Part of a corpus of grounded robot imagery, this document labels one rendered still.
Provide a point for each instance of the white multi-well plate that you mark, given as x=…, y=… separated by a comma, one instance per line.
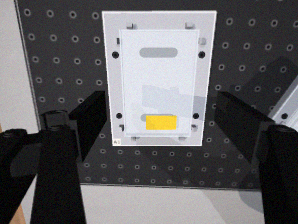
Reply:
x=292, y=121

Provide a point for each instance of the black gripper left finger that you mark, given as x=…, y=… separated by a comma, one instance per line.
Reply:
x=57, y=196

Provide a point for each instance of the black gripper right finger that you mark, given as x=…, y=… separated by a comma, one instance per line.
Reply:
x=274, y=147

